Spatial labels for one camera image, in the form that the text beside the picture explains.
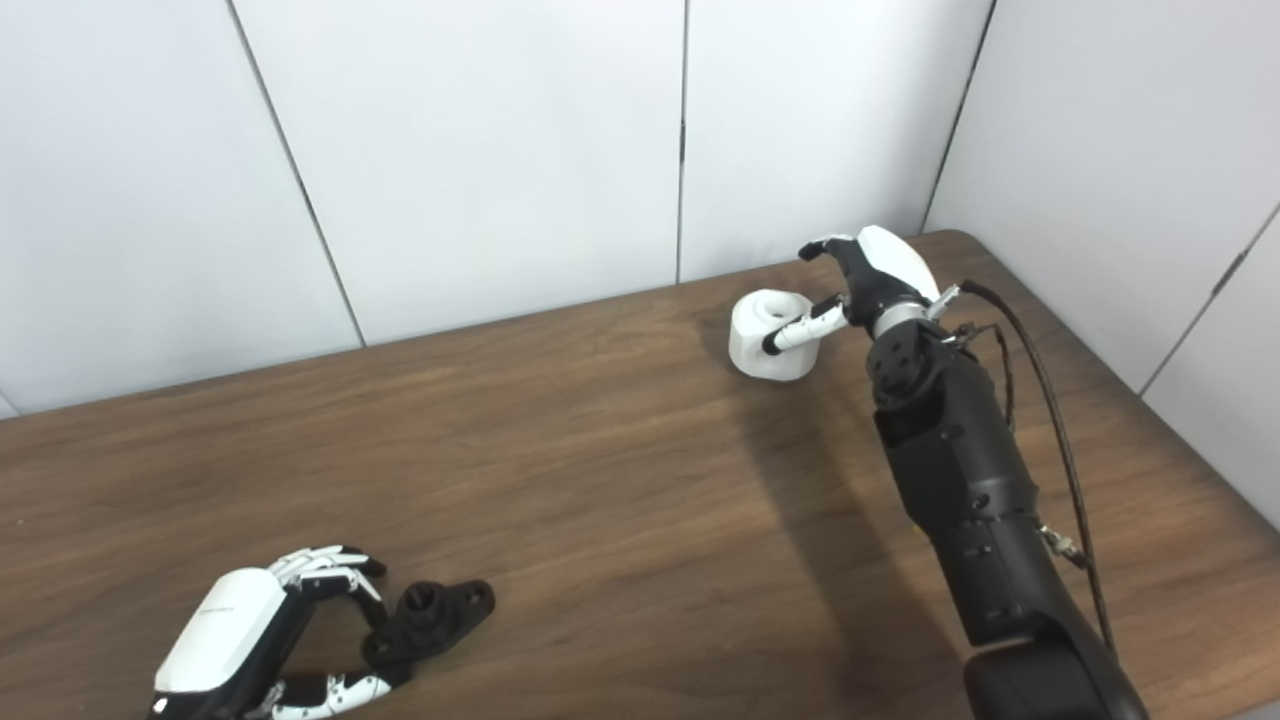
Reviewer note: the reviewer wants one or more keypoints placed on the round white piece with holes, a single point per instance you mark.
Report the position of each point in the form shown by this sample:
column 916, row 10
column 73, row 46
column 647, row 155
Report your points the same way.
column 765, row 345

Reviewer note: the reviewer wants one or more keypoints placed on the black flanged holder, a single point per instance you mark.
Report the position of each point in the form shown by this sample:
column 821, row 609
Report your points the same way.
column 430, row 620

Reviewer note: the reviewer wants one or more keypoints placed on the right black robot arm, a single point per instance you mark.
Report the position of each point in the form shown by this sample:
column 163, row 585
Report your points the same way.
column 960, row 480

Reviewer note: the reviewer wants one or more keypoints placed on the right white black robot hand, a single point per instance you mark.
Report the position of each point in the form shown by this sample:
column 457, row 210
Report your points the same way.
column 885, row 270

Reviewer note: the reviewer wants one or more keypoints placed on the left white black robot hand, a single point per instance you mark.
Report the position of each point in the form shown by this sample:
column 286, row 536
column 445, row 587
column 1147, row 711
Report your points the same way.
column 225, row 630

